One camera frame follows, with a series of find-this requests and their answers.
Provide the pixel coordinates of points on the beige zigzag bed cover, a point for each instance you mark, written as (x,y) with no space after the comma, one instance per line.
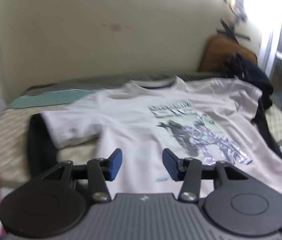
(13,137)

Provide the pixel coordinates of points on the white printed t-shirt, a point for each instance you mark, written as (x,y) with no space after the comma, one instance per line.
(209,120)

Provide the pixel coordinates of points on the teal striped bed sheet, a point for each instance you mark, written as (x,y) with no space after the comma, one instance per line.
(68,91)

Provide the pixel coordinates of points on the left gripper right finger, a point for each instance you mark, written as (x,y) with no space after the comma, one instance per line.
(190,171)

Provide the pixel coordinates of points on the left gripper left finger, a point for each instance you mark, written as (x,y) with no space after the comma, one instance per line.
(97,171)

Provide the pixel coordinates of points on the dark navy clothes pile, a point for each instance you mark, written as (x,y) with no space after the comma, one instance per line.
(236,66)

